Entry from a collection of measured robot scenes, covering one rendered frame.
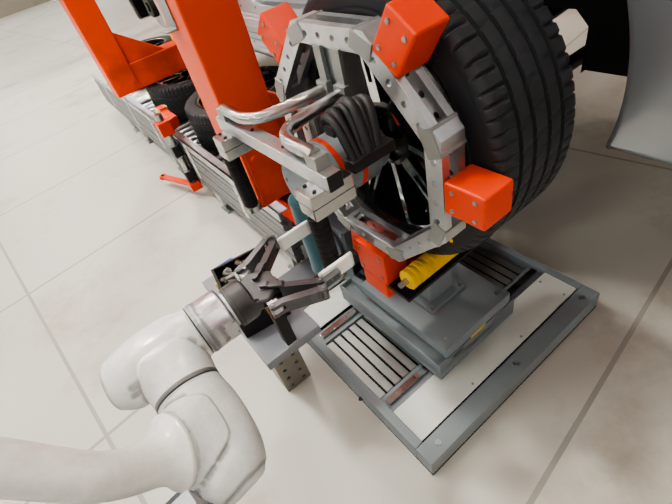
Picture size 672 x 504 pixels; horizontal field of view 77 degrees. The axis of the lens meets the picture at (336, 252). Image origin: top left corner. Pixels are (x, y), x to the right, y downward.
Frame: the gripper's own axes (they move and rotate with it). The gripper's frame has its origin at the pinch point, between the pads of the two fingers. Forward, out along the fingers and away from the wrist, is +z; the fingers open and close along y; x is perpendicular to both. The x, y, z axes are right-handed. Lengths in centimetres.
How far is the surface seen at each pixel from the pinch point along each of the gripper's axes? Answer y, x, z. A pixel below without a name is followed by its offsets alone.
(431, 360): -1, -66, 23
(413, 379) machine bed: -4, -75, 17
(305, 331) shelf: -16.8, -37.9, -5.2
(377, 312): -28, -68, 25
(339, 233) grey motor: -47, -44, 29
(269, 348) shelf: -19.6, -37.9, -15.1
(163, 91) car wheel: -244, -34, 37
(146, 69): -258, -22, 36
